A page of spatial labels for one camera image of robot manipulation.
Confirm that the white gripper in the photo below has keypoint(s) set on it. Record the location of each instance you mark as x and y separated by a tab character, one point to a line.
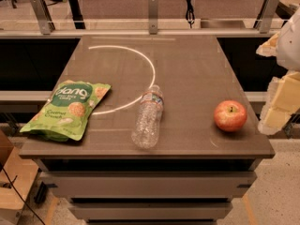
290	49

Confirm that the green rice chip bag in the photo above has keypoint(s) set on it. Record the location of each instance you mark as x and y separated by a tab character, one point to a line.
65	114

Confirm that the red apple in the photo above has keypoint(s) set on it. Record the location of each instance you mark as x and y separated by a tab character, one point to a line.
230	115

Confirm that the grey drawer cabinet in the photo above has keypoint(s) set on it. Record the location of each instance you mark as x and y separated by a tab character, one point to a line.
195	170

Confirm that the clear plastic water bottle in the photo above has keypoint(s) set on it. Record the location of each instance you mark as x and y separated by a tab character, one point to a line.
146	131

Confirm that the black table leg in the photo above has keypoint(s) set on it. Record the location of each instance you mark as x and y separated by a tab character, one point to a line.
77	16

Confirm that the wooden box at left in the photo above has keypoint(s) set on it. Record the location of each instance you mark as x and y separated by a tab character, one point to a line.
17	176

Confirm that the metal rail with brackets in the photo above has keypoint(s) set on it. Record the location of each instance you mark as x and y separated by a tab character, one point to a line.
225	18

